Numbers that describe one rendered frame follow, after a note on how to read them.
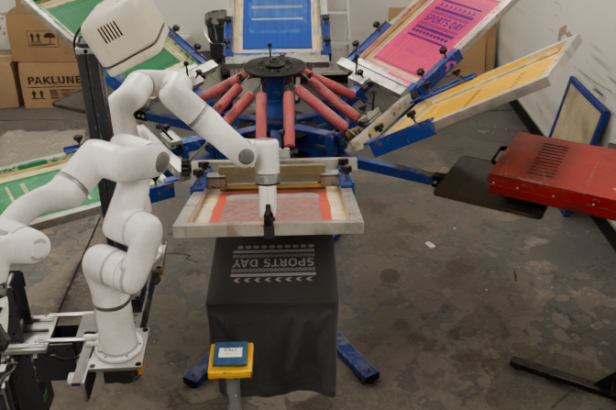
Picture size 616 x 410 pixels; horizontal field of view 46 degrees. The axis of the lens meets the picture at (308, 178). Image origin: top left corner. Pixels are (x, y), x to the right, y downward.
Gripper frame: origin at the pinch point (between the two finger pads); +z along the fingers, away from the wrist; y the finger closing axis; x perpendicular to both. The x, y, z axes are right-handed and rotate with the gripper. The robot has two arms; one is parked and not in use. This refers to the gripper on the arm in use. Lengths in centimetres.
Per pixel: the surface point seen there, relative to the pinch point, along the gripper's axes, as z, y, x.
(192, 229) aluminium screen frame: -1.6, 1.9, -23.2
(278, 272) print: 24.0, -28.9, 1.2
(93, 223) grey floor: 63, -243, -124
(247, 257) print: 21.2, -38.8, -10.0
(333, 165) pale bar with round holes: -4, -80, 24
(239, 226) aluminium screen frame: -2.3, 1.8, -9.0
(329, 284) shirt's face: 26.2, -21.4, 18.9
